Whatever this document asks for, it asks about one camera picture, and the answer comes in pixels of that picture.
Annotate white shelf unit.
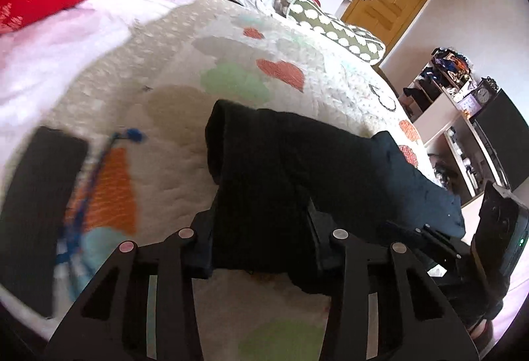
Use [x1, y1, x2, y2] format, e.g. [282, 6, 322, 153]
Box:
[400, 48, 514, 208]

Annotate black tablet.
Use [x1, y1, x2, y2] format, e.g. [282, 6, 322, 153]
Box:
[0, 126, 90, 319]

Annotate patterned quilt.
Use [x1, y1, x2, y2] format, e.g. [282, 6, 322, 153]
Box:
[0, 0, 446, 361]

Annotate black screen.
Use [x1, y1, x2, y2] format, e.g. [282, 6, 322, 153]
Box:
[473, 88, 529, 189]

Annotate ornate table clock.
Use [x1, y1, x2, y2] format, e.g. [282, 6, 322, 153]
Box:
[474, 77, 499, 109]

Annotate black pants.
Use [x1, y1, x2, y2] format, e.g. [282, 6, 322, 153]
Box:
[205, 99, 466, 296]

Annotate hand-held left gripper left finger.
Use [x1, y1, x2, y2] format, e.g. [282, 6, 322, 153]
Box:
[43, 209, 216, 361]

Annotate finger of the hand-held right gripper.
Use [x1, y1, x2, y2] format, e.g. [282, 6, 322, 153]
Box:
[384, 219, 472, 269]

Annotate pile of shelf clutter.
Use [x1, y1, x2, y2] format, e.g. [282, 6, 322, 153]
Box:
[429, 47, 474, 89]

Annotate green polka dot pillow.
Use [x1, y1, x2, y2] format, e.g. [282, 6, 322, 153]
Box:
[274, 0, 387, 66]

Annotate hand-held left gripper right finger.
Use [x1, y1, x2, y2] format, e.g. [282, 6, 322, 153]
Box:
[307, 200, 481, 361]

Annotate blue cord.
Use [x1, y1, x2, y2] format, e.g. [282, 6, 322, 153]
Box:
[57, 129, 148, 277]

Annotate pale pink sheet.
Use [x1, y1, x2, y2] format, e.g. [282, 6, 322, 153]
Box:
[0, 0, 195, 127]

